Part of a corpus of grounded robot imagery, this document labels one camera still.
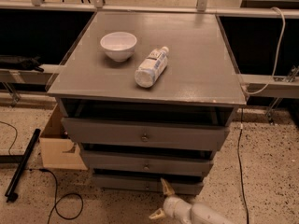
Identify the grey drawer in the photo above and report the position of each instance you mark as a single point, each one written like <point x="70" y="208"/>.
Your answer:
<point x="145" y="184"/>
<point x="142" y="134"/>
<point x="145" y="163"/>

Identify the black metal bar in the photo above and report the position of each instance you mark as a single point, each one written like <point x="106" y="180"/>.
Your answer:
<point x="10" y="194"/>

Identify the white ceramic bowl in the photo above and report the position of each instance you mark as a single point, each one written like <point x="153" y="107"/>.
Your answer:
<point x="118" y="46"/>

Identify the grey middle drawer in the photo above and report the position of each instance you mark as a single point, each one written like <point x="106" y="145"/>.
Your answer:
<point x="145" y="163"/>

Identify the white plastic bottle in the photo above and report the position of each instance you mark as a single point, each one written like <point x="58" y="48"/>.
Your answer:
<point x="152" y="67"/>

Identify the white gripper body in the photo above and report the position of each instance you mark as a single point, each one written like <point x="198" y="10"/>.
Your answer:
<point x="170" y="206"/>

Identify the grey wooden drawer cabinet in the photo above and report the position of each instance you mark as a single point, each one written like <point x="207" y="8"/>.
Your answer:
<point x="198" y="87"/>

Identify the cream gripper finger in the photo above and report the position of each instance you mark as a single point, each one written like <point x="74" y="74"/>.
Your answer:
<point x="167" y="188"/>
<point x="159" y="213"/>

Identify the grey top drawer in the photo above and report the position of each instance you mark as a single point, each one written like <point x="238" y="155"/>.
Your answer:
<point x="142" y="134"/>

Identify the black cloth on rail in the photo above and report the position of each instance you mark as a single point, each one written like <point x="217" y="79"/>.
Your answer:
<point x="20" y="63"/>

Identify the brown cardboard box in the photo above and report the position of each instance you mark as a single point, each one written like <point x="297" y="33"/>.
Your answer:
<point x="57" y="150"/>

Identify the grey bottom drawer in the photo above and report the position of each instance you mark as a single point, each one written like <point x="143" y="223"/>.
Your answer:
<point x="145" y="184"/>

